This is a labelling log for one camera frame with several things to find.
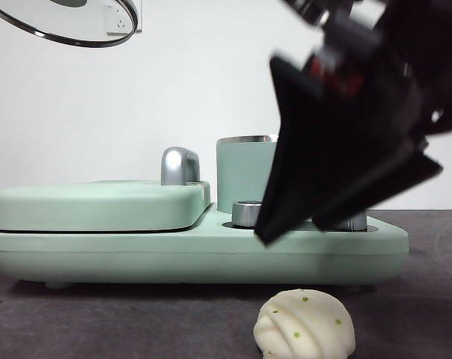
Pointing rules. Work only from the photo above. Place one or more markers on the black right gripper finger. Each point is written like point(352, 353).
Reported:
point(390, 187)
point(316, 157)

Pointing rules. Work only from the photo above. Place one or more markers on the pleated white bun green specks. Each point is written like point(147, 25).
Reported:
point(304, 325)

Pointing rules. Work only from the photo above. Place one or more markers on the glass lid with green knob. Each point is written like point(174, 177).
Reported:
point(42, 18)

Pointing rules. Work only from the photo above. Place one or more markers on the silver control knob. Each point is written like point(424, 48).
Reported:
point(244, 215)
point(355, 224)

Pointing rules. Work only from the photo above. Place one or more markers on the mint green steel-lined saucepan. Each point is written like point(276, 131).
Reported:
point(244, 175)

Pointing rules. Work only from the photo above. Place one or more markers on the mint green breakfast machine base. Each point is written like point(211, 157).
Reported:
point(136, 258)

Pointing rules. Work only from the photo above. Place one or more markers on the mint green griddle cover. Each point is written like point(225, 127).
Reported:
point(99, 205)

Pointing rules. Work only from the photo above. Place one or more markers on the white wall socket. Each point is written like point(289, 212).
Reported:
point(119, 22)

